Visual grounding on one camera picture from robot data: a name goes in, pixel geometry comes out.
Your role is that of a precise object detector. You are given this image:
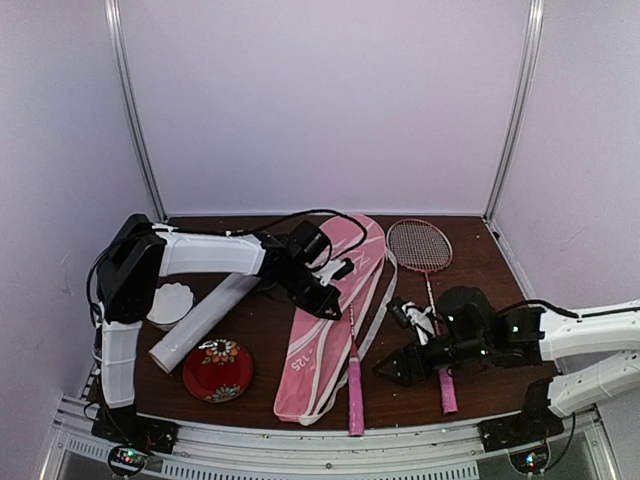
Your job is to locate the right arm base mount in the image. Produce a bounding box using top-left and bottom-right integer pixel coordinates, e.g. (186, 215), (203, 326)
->
(478, 378), (564, 477)

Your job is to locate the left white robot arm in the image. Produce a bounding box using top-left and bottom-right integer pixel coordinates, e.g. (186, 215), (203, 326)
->
(88, 214), (342, 444)

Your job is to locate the white shuttlecock tube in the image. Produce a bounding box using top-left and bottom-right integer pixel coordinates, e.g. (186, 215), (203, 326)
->
(149, 274), (260, 374)

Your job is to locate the pink badminton racket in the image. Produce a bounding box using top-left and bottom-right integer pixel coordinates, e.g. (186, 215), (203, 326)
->
(385, 218), (460, 415)
(348, 305), (365, 437)

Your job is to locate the red floral plate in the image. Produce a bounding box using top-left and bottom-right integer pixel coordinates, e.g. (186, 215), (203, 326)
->
(183, 338), (254, 404)

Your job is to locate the aluminium frame post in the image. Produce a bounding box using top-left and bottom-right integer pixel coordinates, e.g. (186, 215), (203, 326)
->
(104, 0), (168, 220)
(483, 0), (545, 224)

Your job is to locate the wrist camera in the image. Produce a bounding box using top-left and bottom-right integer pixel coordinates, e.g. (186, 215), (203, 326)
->
(313, 258), (354, 286)
(386, 297), (436, 345)

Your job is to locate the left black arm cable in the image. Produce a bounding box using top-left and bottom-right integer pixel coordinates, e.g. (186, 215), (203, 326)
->
(219, 209), (371, 241)

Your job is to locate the pink racket bag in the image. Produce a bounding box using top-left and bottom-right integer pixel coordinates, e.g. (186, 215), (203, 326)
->
(273, 214), (388, 426)

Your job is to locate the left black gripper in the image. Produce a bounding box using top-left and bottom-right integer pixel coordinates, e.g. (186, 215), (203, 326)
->
(274, 263), (342, 320)

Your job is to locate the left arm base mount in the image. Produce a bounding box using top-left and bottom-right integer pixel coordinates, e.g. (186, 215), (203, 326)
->
(89, 388), (179, 479)

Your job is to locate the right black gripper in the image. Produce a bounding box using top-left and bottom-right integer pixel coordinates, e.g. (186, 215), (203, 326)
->
(372, 333), (489, 389)

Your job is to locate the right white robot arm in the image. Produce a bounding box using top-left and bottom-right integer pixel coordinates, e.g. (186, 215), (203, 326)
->
(373, 286), (639, 442)

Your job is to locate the white scalloped bowl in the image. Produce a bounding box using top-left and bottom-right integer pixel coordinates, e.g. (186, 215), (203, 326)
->
(147, 283), (195, 331)

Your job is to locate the front aluminium rail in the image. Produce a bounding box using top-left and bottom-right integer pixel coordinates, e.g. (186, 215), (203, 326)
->
(35, 396), (623, 479)

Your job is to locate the left aluminium frame post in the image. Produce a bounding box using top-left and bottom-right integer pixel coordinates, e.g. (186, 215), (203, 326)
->
(104, 0), (168, 220)

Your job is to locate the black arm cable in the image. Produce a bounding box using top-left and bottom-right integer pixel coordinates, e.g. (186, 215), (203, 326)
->
(499, 298), (581, 321)
(219, 209), (371, 241)

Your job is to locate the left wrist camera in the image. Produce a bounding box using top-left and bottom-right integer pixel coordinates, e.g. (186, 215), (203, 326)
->
(313, 258), (354, 286)

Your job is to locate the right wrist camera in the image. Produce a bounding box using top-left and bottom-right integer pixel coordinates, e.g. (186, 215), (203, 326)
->
(386, 297), (436, 345)

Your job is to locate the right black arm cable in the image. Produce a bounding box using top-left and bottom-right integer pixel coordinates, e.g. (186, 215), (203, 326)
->
(499, 298), (581, 321)

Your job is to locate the right aluminium frame post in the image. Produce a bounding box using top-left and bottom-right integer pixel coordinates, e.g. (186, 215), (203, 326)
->
(483, 0), (545, 224)

